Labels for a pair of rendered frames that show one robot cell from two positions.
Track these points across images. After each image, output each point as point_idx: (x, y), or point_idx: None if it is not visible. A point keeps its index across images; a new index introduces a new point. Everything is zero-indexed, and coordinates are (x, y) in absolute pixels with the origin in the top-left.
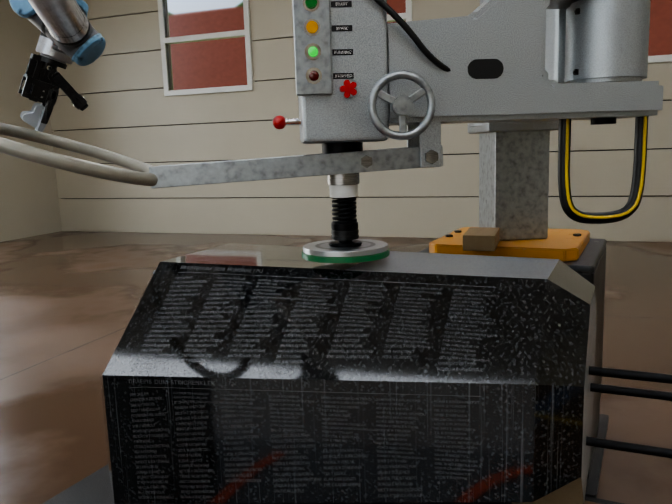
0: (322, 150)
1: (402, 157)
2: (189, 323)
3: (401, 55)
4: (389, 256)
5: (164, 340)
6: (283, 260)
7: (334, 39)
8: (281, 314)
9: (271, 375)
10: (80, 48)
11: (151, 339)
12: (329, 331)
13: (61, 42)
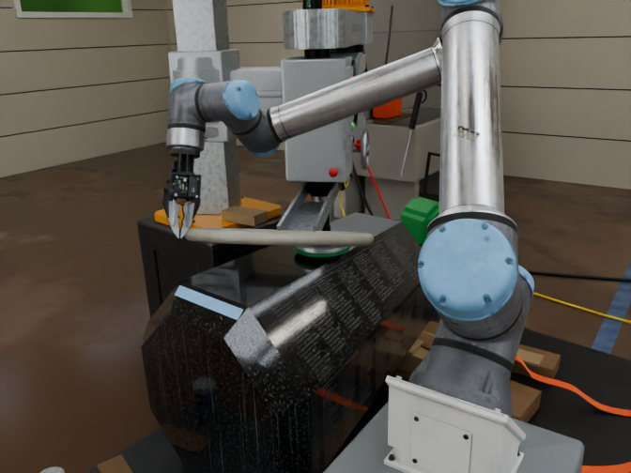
0: (320, 184)
1: None
2: (314, 330)
3: None
4: None
5: (314, 349)
6: (292, 266)
7: None
8: (346, 293)
9: (375, 326)
10: (280, 143)
11: (307, 355)
12: (370, 288)
13: (283, 141)
